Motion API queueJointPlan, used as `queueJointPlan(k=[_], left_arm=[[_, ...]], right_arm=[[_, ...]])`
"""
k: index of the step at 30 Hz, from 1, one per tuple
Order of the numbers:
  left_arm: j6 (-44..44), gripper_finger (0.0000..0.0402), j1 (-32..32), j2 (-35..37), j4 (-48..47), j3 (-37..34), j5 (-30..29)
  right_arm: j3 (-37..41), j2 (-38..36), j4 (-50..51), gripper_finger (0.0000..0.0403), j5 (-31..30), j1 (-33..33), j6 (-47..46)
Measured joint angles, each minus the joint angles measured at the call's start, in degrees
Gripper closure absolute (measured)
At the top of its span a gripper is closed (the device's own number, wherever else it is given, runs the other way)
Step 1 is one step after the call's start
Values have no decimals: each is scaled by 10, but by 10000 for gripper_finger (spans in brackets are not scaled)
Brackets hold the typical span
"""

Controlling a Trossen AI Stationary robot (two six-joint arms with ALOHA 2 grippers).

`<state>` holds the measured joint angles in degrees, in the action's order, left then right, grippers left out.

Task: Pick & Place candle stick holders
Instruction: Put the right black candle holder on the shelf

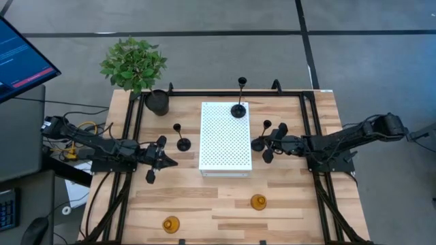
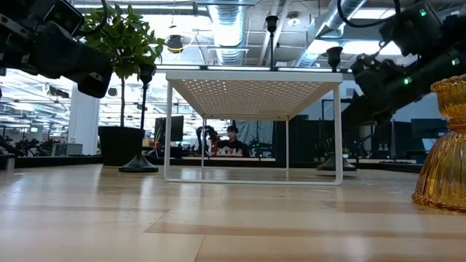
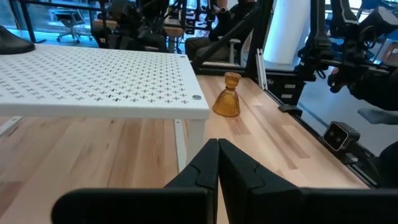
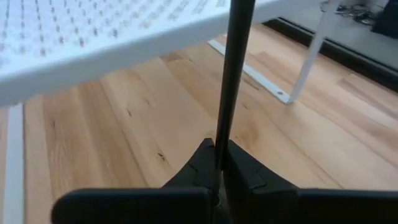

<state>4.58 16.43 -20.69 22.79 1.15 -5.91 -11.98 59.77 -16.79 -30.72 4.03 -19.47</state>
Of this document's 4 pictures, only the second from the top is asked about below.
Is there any grey box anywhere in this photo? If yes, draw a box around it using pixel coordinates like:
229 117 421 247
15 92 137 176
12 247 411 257
52 142 84 158

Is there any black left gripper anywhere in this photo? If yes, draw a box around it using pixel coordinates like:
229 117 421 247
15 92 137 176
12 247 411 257
0 13 114 99

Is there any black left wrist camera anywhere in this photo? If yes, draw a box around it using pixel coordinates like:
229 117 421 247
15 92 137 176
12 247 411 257
42 0 86 36

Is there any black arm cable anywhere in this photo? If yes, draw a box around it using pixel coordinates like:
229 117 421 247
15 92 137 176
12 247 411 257
336 0 402 29
74 0 109 37

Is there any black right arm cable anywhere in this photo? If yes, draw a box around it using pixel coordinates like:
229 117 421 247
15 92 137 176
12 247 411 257
336 0 402 29

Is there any black ceiling fixture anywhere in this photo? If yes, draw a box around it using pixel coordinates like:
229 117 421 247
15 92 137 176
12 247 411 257
166 33 184 55

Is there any black computer monitor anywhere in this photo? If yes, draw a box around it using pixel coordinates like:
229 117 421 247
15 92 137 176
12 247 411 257
154 115 185 143

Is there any white perforated metal shelf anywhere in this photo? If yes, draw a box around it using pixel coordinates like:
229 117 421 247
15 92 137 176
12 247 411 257
163 70 344 186

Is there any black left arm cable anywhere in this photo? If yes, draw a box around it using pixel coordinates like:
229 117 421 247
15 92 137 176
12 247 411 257
74 0 109 37

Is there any amber glass candle holder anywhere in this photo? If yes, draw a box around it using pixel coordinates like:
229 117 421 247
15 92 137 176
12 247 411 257
411 74 466 214

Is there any person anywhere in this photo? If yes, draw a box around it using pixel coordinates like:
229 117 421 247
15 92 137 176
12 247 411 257
217 124 251 158

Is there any green plant in black pot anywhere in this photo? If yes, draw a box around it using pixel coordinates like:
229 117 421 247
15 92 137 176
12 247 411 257
77 2 167 167

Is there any small green potted plant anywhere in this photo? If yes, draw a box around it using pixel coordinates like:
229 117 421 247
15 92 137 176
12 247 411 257
249 138 275 158

